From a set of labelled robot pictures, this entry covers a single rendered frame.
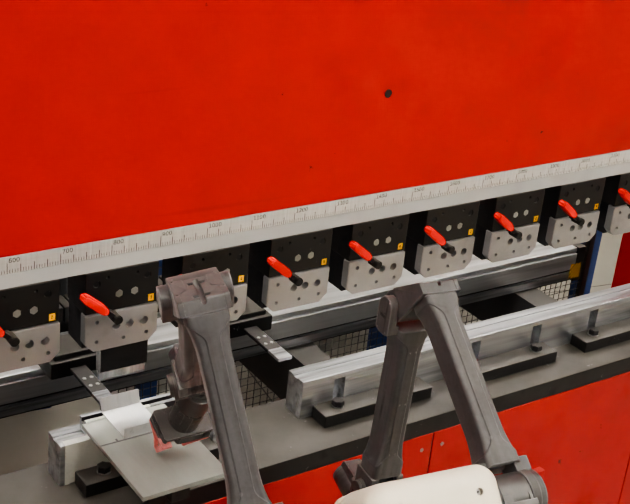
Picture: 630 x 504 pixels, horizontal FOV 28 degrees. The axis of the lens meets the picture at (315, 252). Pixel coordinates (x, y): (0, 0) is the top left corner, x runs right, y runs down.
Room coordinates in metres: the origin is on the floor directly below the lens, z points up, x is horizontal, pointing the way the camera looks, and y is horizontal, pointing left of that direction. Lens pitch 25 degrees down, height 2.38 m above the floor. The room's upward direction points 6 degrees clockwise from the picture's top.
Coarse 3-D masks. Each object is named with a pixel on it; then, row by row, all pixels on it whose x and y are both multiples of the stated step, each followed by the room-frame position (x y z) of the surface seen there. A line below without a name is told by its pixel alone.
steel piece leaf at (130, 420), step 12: (120, 408) 2.12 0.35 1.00; (132, 408) 2.13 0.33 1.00; (144, 408) 2.13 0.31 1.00; (108, 420) 2.08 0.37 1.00; (120, 420) 2.08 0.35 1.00; (132, 420) 2.09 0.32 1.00; (144, 420) 2.09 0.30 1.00; (120, 432) 2.04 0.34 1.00; (132, 432) 2.03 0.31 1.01; (144, 432) 2.05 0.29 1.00
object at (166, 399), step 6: (156, 396) 2.19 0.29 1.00; (162, 396) 2.19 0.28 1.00; (168, 396) 2.20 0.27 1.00; (144, 402) 2.16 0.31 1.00; (150, 402) 2.17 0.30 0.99; (156, 402) 2.16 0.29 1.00; (162, 402) 2.17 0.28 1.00; (168, 402) 2.17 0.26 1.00; (174, 402) 2.18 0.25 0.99; (84, 414) 2.09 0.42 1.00; (90, 414) 2.09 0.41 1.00; (96, 414) 2.10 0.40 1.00; (102, 414) 2.11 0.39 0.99; (84, 420) 2.07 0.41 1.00; (84, 432) 2.07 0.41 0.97
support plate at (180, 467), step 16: (96, 432) 2.03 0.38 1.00; (112, 432) 2.04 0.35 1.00; (112, 448) 1.99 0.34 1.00; (128, 448) 1.99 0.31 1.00; (144, 448) 2.00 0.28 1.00; (176, 448) 2.01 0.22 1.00; (192, 448) 2.02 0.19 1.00; (112, 464) 1.95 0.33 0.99; (128, 464) 1.94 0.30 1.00; (144, 464) 1.95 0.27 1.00; (160, 464) 1.95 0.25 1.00; (176, 464) 1.96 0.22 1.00; (192, 464) 1.96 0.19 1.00; (208, 464) 1.97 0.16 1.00; (128, 480) 1.89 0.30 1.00; (144, 480) 1.90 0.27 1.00; (160, 480) 1.90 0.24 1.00; (176, 480) 1.91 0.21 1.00; (192, 480) 1.91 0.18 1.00; (208, 480) 1.93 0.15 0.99; (144, 496) 1.85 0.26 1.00
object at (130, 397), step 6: (132, 390) 2.15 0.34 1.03; (138, 390) 2.16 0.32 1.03; (108, 396) 2.12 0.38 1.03; (114, 396) 2.13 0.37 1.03; (120, 396) 2.14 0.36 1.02; (126, 396) 2.14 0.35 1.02; (132, 396) 2.15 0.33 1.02; (138, 396) 2.16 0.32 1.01; (102, 402) 2.11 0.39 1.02; (108, 402) 2.12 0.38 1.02; (114, 402) 2.13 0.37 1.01; (120, 402) 2.13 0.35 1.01; (126, 402) 2.14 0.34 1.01; (132, 402) 2.15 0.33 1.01; (138, 402) 2.15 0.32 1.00; (102, 408) 2.11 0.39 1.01; (108, 408) 2.11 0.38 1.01; (114, 408) 2.12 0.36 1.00
